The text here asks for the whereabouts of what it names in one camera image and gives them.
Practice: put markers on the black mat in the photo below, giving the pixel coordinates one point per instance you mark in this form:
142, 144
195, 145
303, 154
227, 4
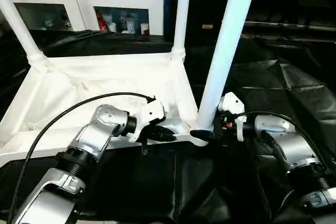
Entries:
183, 182

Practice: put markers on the white mug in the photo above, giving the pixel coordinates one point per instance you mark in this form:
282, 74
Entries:
113, 27

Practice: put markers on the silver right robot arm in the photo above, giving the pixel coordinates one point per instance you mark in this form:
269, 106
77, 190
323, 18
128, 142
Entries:
288, 142

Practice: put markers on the red bottle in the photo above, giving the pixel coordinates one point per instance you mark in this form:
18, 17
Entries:
101, 23

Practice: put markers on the white plastic table top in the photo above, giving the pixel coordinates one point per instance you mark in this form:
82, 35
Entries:
78, 77

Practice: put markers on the grey metal rail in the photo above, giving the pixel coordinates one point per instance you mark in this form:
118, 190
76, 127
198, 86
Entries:
288, 26

